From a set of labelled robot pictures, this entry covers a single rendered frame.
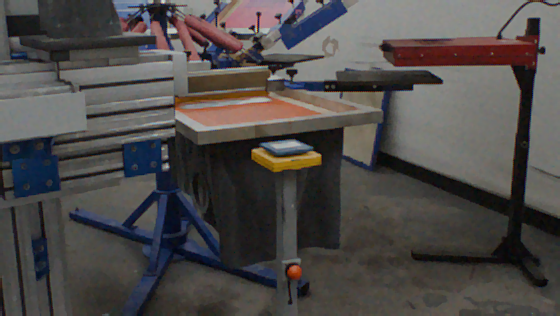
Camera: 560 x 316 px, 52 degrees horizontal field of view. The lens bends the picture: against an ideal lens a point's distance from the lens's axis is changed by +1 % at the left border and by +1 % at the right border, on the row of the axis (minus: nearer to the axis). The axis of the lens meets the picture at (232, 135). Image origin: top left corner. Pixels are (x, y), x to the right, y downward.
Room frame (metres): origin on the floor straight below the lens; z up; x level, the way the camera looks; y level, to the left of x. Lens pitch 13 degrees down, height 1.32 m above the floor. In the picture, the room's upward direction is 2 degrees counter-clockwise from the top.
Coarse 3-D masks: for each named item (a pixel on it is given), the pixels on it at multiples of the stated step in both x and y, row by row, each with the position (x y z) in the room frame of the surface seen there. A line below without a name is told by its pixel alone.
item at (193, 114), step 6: (192, 102) 2.11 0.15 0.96; (198, 102) 2.11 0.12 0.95; (204, 102) 2.10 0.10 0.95; (210, 102) 2.10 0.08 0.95; (180, 108) 1.98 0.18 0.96; (198, 108) 1.97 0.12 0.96; (204, 108) 1.98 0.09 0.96; (210, 108) 1.97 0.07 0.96; (216, 108) 1.97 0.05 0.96; (222, 108) 1.97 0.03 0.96; (228, 108) 1.96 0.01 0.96; (234, 108) 1.96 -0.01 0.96; (186, 114) 1.87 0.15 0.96; (192, 114) 1.87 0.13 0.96; (198, 114) 1.87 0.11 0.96; (198, 120) 1.77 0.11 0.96; (204, 120) 1.77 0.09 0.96; (210, 120) 1.76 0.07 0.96; (252, 120) 1.74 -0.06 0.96; (258, 120) 1.74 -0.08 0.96; (264, 120) 1.74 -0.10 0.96; (210, 126) 1.68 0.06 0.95
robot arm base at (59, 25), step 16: (64, 0) 1.15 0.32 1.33; (80, 0) 1.14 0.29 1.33; (96, 0) 1.16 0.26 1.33; (112, 0) 1.20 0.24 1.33; (64, 16) 1.14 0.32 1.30; (80, 16) 1.13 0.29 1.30; (96, 16) 1.14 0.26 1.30; (112, 16) 1.19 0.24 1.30; (48, 32) 1.16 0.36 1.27; (64, 32) 1.13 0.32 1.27; (80, 32) 1.13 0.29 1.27; (96, 32) 1.14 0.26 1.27; (112, 32) 1.16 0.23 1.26
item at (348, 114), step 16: (288, 96) 2.16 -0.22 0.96; (304, 96) 2.04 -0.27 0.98; (320, 96) 1.95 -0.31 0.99; (176, 112) 1.73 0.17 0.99; (336, 112) 1.84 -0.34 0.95; (352, 112) 1.65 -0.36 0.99; (368, 112) 1.66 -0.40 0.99; (176, 128) 1.64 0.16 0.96; (192, 128) 1.50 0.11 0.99; (208, 128) 1.49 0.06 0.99; (224, 128) 1.49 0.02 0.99; (240, 128) 1.51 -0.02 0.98; (256, 128) 1.52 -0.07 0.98; (272, 128) 1.54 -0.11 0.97; (288, 128) 1.56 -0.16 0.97; (304, 128) 1.58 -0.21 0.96; (320, 128) 1.60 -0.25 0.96
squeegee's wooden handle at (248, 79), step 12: (240, 72) 2.14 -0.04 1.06; (252, 72) 2.16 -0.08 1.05; (264, 72) 2.18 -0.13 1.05; (192, 84) 2.07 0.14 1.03; (204, 84) 2.09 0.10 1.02; (216, 84) 2.10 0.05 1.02; (228, 84) 2.12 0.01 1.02; (240, 84) 2.14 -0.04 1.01; (252, 84) 2.16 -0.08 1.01; (264, 84) 2.18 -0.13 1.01
